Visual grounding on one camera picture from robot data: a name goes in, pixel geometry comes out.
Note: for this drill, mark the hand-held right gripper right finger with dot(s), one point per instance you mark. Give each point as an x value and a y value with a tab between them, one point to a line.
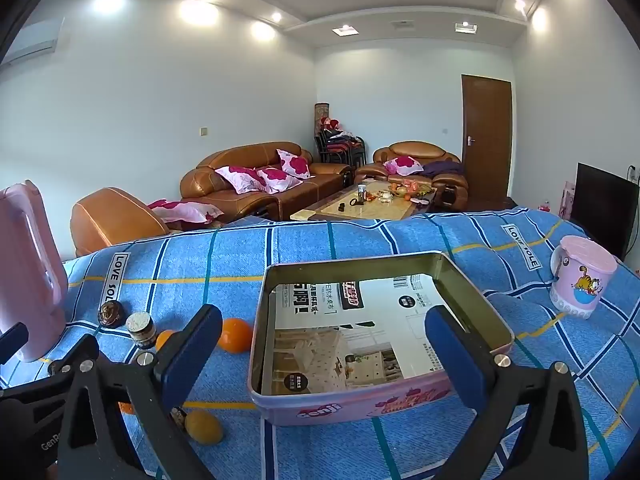
457	360

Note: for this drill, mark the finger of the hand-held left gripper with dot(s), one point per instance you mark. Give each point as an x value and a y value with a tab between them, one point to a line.
12	342
45	376

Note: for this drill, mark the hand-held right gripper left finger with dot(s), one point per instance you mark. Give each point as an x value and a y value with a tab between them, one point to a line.
192	355

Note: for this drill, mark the yellowish orange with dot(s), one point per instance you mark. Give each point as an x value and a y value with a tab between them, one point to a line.
202	426

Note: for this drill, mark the pink tin box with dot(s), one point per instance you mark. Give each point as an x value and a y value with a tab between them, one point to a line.
320	407

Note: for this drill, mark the pink plastic pitcher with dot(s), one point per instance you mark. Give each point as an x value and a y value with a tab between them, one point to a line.
30	260

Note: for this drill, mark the printed paper leaflet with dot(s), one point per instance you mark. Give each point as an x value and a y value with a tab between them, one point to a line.
380	320

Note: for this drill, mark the pink floral pillow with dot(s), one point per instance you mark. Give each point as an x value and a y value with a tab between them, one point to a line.
280	180
180	210
402	164
295	162
240	177

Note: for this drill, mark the pink cartoon cup with lid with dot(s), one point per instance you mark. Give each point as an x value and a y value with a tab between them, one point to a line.
582	280

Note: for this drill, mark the plain brown leather armchair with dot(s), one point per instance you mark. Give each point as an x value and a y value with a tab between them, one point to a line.
110	220

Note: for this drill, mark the blue plaid bedsheet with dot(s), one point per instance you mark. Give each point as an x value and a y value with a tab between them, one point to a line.
350	240

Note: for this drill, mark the red and white packet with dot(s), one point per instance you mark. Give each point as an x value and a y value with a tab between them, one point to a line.
543	206

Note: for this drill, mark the colourful food pile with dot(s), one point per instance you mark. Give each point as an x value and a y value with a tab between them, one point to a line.
407	189

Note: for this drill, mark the wooden coffee table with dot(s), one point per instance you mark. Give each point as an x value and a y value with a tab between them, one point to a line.
320	211

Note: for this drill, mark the small jar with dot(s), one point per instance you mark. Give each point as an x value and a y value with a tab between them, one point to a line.
362	192

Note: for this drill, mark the purple blanket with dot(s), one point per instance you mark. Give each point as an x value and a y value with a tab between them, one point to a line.
442	167

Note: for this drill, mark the pink gift bag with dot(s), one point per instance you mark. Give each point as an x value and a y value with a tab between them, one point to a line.
567	200

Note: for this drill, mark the long brown leather sofa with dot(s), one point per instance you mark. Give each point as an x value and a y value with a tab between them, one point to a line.
315	192

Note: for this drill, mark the black television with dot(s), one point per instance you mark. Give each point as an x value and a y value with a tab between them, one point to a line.
600	205

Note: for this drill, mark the wide brown leather armchair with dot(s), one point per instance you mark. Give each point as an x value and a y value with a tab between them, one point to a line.
415	150

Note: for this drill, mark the brown wooden door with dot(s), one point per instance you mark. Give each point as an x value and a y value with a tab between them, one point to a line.
487	135

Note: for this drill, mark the stacked dark chairs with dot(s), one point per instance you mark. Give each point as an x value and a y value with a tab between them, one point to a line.
340	152

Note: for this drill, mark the red plush toys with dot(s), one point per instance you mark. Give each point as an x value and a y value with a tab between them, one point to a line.
331	124

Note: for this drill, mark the tall patterned cylinder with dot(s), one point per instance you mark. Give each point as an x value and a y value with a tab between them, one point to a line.
321	115

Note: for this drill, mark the white air conditioner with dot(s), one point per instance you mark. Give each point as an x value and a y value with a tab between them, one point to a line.
35	40

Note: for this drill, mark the square ceiling light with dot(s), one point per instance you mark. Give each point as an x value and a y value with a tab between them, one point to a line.
345	30
466	28

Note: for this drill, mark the ceiling vent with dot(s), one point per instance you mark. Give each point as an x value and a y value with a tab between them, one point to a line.
402	24

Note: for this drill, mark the wall outlet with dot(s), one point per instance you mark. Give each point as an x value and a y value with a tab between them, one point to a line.
633	173

